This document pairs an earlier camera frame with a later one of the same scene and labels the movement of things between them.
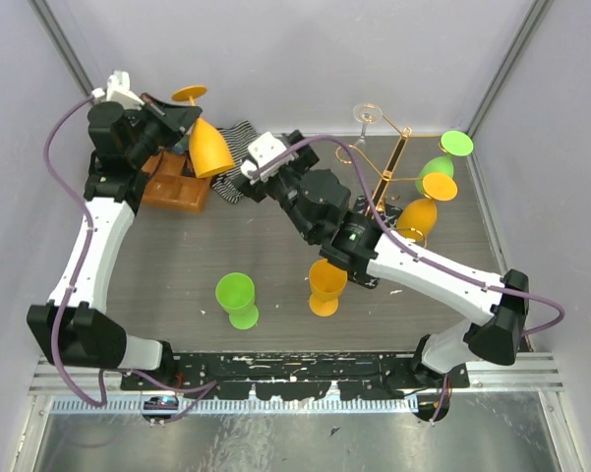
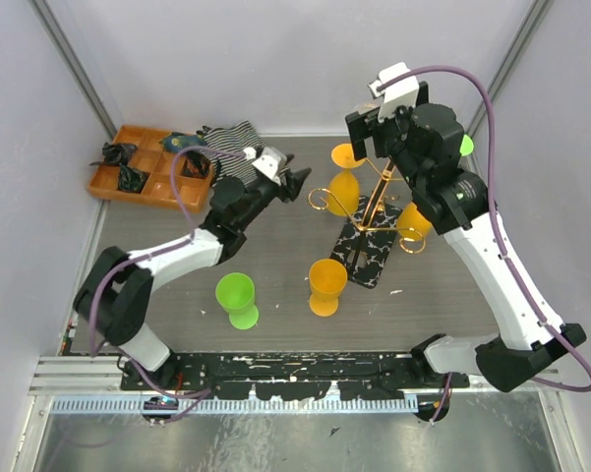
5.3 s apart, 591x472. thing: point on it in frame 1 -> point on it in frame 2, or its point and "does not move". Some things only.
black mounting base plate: x=302 y=375 does not move
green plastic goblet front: x=235 y=293 does not move
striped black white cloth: x=238 y=139 does not move
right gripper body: x=286 y=177 -> x=390 y=134
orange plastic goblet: x=208 y=152 -> x=344 y=184
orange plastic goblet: x=326 y=282 does not move
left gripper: x=177 y=119 -> x=294 y=181
